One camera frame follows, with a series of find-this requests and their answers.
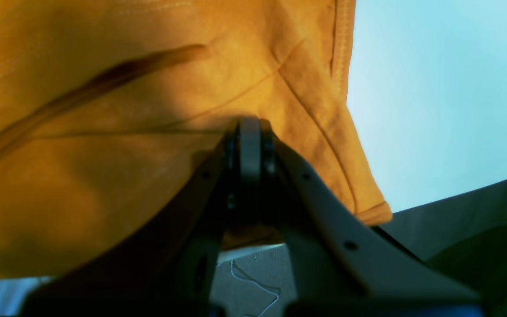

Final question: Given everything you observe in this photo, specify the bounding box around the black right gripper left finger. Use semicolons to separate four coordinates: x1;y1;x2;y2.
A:
20;117;261;317

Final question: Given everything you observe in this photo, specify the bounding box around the orange t-shirt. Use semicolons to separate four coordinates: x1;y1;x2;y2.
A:
0;0;393;278

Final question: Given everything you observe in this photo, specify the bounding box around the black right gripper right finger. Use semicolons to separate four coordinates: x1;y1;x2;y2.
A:
260;120;487;317

